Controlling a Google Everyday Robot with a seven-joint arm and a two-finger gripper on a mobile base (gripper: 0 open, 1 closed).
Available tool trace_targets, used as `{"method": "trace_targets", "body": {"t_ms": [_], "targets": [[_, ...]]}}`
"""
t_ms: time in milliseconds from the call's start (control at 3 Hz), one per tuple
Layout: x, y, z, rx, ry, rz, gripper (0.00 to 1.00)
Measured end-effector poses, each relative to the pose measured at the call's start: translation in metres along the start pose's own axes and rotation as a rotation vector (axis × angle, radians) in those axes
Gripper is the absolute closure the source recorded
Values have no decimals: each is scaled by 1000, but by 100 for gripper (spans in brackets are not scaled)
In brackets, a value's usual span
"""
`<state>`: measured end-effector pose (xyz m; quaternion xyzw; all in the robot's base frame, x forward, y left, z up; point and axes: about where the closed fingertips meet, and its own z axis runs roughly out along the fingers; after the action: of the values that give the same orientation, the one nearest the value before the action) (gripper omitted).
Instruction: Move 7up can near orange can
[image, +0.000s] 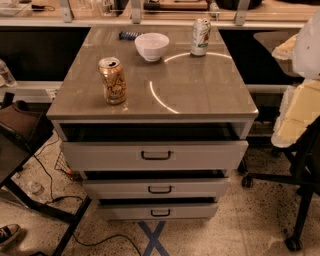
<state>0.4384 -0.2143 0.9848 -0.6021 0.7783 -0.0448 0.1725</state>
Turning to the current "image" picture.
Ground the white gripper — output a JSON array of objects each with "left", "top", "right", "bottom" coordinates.
[{"left": 271, "top": 35, "right": 320, "bottom": 148}]

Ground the green white 7up can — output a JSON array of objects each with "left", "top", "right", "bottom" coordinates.
[{"left": 191, "top": 18, "right": 211, "bottom": 56}]

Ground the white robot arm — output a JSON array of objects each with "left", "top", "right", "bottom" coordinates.
[{"left": 271, "top": 11, "right": 320, "bottom": 148}]

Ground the orange gold soda can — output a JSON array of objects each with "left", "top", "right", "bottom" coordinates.
[{"left": 98, "top": 57, "right": 126, "bottom": 105}]

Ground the black office chair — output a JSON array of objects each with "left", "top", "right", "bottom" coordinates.
[{"left": 242, "top": 116, "right": 320, "bottom": 252}]

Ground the middle grey drawer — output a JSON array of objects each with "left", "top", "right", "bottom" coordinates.
[{"left": 83, "top": 178, "right": 230, "bottom": 199}]

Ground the grey drawer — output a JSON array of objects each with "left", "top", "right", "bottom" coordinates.
[
  {"left": 61, "top": 141, "right": 248, "bottom": 171},
  {"left": 83, "top": 178, "right": 230, "bottom": 199},
  {"left": 97, "top": 203, "right": 218, "bottom": 220}
]

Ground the grey drawer cabinet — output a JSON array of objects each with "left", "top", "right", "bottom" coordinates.
[{"left": 47, "top": 26, "right": 258, "bottom": 206}]

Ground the top grey drawer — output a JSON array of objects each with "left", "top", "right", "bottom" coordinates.
[{"left": 61, "top": 141, "right": 248, "bottom": 171}]

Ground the bottom grey drawer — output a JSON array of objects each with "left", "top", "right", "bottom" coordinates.
[{"left": 97, "top": 203, "right": 218, "bottom": 220}]

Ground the white ceramic bowl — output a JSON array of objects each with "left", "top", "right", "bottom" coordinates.
[{"left": 135, "top": 33, "right": 170, "bottom": 62}]

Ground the blue snack wrapper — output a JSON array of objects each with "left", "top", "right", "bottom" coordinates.
[{"left": 119, "top": 31, "right": 141, "bottom": 41}]

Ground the clear plastic bottle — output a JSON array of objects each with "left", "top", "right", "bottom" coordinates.
[{"left": 27, "top": 181, "right": 44, "bottom": 196}]

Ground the brown bag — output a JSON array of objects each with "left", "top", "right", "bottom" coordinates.
[{"left": 0, "top": 101, "right": 53, "bottom": 153}]

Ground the black side desk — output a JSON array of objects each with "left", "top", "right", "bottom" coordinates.
[{"left": 0, "top": 133, "right": 92, "bottom": 256}]

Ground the black canvas sneaker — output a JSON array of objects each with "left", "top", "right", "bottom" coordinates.
[{"left": 0, "top": 224, "right": 21, "bottom": 247}]

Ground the wire mesh basket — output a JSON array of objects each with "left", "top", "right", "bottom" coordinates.
[{"left": 54, "top": 152, "right": 82, "bottom": 181}]

